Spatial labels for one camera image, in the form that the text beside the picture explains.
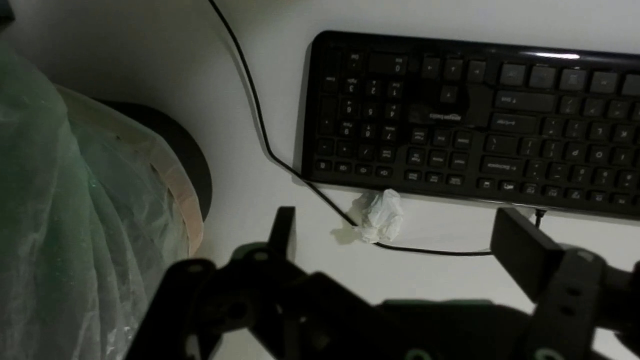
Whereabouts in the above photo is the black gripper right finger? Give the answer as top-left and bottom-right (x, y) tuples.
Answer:
(489, 209), (566, 307)

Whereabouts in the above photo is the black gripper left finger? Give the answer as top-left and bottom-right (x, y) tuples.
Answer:
(267, 206), (296, 258)

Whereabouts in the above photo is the white tissue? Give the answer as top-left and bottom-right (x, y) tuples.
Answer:
(331, 190), (402, 245)

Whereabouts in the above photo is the black bin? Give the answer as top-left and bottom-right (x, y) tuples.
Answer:
(103, 101), (212, 217)

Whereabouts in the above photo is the translucent white bin liner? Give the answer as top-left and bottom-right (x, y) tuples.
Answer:
(0, 49), (206, 360)

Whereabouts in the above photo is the black computer keyboard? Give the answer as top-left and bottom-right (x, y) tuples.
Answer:
(301, 30), (640, 219)

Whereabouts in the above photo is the black keyboard cable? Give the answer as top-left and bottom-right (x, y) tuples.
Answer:
(206, 0), (548, 258)

